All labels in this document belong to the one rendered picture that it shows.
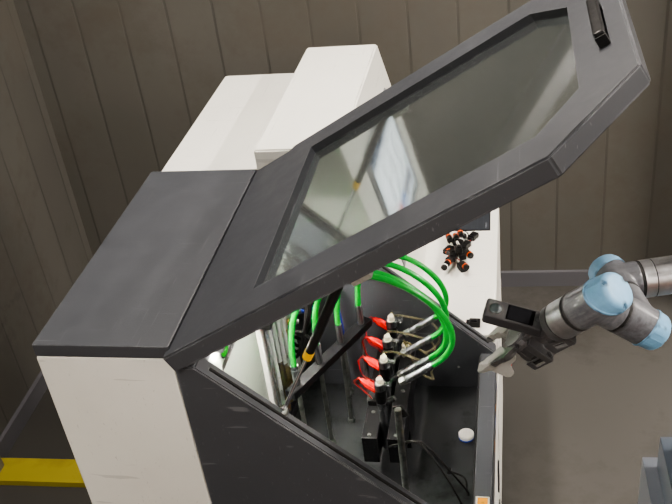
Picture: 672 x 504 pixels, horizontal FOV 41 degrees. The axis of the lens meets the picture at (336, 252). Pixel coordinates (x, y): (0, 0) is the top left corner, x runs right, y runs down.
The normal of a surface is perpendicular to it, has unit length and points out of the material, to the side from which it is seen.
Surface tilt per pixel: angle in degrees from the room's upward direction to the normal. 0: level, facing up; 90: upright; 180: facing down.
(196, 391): 90
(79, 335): 0
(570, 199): 90
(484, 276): 0
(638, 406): 0
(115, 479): 90
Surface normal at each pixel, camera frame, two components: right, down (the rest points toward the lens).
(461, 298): -0.11, -0.84
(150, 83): -0.14, 0.55
